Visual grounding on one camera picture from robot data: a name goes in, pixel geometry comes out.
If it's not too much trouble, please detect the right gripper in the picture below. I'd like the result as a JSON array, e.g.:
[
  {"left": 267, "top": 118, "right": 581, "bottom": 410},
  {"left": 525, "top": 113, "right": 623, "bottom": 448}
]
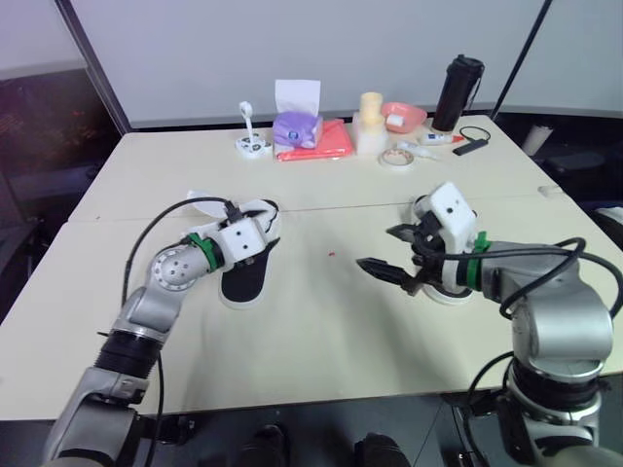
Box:
[{"left": 355, "top": 212, "right": 448, "bottom": 297}]

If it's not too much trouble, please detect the roll of tape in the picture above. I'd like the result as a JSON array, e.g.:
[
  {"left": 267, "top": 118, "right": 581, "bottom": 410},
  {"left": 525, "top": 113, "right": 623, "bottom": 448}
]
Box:
[{"left": 379, "top": 147, "right": 417, "bottom": 173}]

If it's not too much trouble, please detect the clear glue tube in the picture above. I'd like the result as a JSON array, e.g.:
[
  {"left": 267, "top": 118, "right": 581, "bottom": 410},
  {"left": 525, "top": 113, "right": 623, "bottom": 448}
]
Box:
[{"left": 395, "top": 140, "right": 440, "bottom": 162}]

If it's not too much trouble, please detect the white glue bottle red cap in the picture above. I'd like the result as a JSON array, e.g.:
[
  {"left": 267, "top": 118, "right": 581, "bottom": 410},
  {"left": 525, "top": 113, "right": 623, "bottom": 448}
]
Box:
[{"left": 418, "top": 132, "right": 464, "bottom": 146}]

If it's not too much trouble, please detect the coral red folder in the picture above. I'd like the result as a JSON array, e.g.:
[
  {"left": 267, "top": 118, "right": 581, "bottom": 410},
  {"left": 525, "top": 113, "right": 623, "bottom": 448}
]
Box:
[{"left": 275, "top": 118, "right": 354, "bottom": 163}]

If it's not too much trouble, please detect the pink plastic bowl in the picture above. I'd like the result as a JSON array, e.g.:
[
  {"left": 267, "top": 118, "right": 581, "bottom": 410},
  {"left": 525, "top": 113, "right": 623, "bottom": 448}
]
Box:
[{"left": 381, "top": 101, "right": 428, "bottom": 135}]

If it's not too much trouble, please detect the cream stacked cylinder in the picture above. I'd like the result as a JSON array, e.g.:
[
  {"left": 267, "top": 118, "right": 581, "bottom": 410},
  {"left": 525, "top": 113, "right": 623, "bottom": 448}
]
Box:
[{"left": 359, "top": 91, "right": 386, "bottom": 135}]

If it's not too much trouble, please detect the purple tissue pack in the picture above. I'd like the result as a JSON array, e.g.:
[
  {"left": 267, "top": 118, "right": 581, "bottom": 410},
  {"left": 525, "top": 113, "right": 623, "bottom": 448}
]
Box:
[{"left": 272, "top": 78, "right": 325, "bottom": 151}]

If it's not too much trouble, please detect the black tumbler bottle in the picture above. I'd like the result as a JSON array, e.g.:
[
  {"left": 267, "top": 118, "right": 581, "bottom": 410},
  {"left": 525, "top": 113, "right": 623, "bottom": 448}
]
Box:
[{"left": 431, "top": 54, "right": 486, "bottom": 133}]

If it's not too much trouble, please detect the white stand with patterned base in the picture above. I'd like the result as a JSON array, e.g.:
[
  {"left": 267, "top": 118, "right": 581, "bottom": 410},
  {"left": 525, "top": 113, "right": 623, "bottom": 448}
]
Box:
[{"left": 235, "top": 100, "right": 275, "bottom": 162}]

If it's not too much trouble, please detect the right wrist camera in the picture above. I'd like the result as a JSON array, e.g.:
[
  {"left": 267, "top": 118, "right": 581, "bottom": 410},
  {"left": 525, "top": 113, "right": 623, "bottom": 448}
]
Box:
[{"left": 426, "top": 181, "right": 479, "bottom": 255}]

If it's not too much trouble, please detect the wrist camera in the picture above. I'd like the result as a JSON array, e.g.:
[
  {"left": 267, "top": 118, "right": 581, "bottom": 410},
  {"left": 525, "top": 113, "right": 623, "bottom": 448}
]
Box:
[
  {"left": 217, "top": 215, "right": 269, "bottom": 268},
  {"left": 426, "top": 181, "right": 479, "bottom": 255}
]

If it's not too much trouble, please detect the black hub with cable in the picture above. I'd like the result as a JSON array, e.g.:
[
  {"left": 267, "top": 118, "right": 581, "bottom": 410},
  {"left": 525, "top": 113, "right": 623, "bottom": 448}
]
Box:
[{"left": 452, "top": 126, "right": 491, "bottom": 158}]

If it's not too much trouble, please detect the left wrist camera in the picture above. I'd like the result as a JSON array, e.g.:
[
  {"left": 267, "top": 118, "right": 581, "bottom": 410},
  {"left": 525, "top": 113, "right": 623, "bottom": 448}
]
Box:
[{"left": 217, "top": 215, "right": 269, "bottom": 268}]

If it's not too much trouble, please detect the black cable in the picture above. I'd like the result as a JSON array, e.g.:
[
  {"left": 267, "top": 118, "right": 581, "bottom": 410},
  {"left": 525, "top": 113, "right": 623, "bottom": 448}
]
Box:
[
  {"left": 121, "top": 196, "right": 240, "bottom": 322},
  {"left": 413, "top": 236, "right": 623, "bottom": 320}
]

